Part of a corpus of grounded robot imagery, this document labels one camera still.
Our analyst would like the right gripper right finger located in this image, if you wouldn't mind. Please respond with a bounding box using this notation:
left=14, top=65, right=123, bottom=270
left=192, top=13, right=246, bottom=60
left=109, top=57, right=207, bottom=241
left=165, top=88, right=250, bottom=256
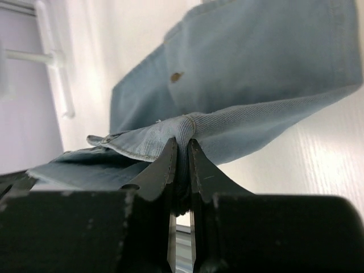
left=188, top=140, right=363, bottom=272

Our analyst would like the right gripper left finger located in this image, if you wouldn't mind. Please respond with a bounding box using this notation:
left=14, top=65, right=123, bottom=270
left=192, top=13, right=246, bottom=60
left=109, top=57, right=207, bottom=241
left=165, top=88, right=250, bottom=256
left=1, top=138, right=178, bottom=272

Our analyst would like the light blue denim garment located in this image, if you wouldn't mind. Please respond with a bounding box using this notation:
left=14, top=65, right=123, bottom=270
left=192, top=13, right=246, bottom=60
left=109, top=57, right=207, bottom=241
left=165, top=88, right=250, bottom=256
left=27, top=0, right=362, bottom=191

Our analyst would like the white clothes rack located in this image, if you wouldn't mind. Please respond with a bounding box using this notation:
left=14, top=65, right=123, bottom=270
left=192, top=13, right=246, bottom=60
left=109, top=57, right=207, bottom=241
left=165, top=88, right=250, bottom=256
left=1, top=1, right=75, bottom=119

